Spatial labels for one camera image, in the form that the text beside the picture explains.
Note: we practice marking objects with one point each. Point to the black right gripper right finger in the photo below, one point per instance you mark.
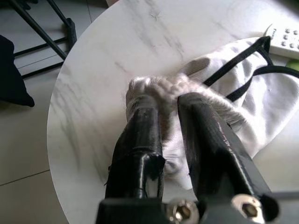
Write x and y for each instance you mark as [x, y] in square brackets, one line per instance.
[210, 151]

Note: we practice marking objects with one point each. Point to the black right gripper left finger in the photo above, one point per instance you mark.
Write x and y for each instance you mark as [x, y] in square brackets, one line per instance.
[137, 149]

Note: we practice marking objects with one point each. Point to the white garment grey knit cuffs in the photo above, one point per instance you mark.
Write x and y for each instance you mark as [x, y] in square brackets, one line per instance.
[257, 93]

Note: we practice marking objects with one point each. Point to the black garment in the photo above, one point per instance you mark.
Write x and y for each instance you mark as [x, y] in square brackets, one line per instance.
[11, 74]

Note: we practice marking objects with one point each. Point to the round white marble table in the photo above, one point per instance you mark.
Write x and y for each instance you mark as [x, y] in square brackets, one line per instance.
[105, 58]

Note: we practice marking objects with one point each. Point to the green round object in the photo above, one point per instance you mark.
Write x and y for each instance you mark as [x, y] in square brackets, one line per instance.
[294, 65]

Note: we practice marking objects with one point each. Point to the white remote control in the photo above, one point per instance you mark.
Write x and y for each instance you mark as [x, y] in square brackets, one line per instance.
[287, 42]

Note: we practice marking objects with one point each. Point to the black clothes rack silver rail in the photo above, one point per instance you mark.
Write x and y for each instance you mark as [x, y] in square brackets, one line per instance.
[72, 30]

